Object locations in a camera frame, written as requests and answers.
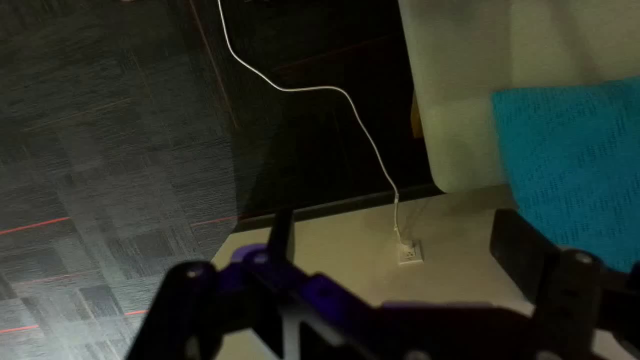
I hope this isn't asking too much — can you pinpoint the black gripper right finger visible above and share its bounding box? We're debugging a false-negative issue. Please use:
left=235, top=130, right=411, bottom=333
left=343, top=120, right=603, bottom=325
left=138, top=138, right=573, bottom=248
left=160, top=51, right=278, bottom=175
left=490, top=211, right=603, bottom=360

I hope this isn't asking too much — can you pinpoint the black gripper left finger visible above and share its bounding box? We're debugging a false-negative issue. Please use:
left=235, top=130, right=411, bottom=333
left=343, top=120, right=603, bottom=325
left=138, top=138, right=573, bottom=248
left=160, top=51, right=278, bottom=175
left=126, top=263, right=219, bottom=360

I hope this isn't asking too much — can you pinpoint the teal cushion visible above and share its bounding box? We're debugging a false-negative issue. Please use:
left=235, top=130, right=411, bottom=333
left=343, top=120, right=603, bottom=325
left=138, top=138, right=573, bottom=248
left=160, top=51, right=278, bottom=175
left=491, top=79, right=640, bottom=272

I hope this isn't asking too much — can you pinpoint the white seat bench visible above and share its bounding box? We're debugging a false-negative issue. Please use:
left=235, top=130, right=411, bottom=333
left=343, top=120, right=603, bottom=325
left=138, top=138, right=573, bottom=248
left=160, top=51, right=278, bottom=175
left=398, top=0, right=640, bottom=193

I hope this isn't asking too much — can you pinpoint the white wall outlet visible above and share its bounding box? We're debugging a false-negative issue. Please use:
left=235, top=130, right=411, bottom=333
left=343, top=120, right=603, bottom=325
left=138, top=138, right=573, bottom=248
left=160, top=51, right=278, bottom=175
left=398, top=243, right=423, bottom=266

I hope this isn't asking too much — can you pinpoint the white power cable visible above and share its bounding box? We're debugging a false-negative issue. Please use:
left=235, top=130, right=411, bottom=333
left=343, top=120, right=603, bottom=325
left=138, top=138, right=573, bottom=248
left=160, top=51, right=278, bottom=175
left=216, top=0, right=406, bottom=248

